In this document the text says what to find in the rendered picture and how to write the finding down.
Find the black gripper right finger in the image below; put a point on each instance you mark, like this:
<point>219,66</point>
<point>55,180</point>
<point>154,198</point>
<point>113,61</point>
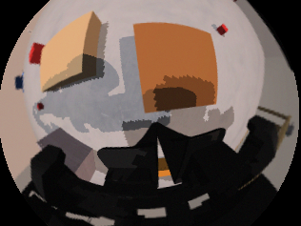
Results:
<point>177,148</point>

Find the tan square block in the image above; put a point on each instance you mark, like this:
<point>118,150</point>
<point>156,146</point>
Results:
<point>71,54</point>

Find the red cube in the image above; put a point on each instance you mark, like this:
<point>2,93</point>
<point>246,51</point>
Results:
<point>40,106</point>
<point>222,29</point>
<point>36,51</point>

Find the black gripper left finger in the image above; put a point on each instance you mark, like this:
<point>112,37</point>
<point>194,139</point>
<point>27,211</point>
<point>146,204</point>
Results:
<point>144,154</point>

